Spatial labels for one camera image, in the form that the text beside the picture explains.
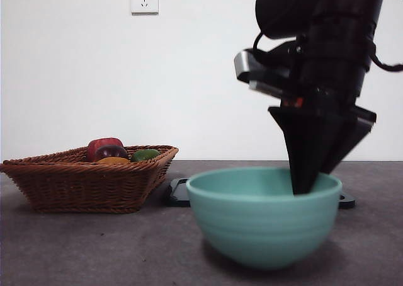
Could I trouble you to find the brown wicker basket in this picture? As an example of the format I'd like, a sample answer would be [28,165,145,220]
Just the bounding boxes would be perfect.
[0,144,179,214]

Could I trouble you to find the dark green rectangular tray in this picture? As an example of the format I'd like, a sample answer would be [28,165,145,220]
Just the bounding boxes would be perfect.
[162,178,356,209]

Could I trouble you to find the dark purple plum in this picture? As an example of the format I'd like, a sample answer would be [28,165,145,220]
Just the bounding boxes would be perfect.
[94,144,129,163]

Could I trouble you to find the red apple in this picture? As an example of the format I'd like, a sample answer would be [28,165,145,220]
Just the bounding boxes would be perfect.
[86,137,124,161]

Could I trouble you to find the green avocado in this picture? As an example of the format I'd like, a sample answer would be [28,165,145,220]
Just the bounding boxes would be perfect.
[130,149,161,163]

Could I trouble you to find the teal ribbed bowl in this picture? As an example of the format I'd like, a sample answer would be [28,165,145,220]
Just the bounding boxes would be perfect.
[185,167,343,271]

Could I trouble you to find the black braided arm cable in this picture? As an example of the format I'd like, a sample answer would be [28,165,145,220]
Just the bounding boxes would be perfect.
[368,0,403,73]

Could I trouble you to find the thin black camera cable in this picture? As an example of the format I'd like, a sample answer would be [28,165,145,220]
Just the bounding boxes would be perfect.
[253,30,275,63]

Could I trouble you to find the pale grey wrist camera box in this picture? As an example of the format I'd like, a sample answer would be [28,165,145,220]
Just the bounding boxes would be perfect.
[234,48,271,83]

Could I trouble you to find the brown kiwifruit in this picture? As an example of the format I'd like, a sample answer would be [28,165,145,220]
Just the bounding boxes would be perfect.
[96,156,130,165]

